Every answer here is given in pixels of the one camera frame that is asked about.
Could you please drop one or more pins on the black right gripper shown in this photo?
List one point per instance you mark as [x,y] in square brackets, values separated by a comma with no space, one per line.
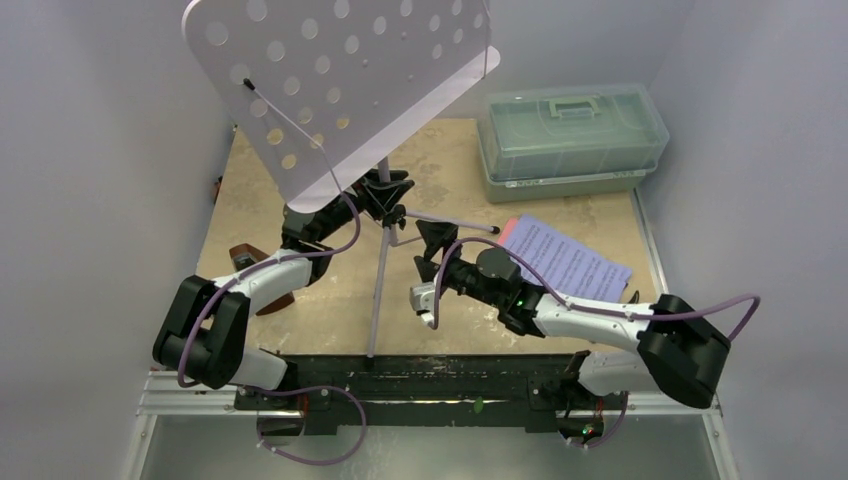
[441,258]

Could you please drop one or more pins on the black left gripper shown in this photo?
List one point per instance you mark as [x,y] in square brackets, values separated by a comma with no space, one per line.
[374,194]

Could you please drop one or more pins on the lilac perforated music stand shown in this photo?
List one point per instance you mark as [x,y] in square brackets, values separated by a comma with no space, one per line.
[324,91]

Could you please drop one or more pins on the white sheet music pages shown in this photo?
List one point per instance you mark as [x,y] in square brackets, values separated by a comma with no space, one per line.
[567,265]

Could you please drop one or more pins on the pink paper folder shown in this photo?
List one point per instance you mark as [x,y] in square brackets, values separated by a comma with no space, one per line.
[507,230]

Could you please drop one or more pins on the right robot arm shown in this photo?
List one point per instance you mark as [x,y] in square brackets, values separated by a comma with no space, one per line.
[665,344]

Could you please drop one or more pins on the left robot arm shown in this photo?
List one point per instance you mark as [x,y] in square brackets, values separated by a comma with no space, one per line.
[203,335]

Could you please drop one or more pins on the brown wooden metronome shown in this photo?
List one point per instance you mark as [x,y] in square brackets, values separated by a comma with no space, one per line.
[245,255]

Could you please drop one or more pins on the translucent green storage box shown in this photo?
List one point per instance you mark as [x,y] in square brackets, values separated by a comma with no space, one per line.
[568,141]

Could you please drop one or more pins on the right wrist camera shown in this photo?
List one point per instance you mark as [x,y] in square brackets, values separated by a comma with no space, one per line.
[422,300]

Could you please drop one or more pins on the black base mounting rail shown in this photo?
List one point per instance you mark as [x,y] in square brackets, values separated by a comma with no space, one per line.
[538,393]

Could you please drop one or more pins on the aluminium frame rails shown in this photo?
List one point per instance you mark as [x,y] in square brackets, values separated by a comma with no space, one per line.
[166,394]

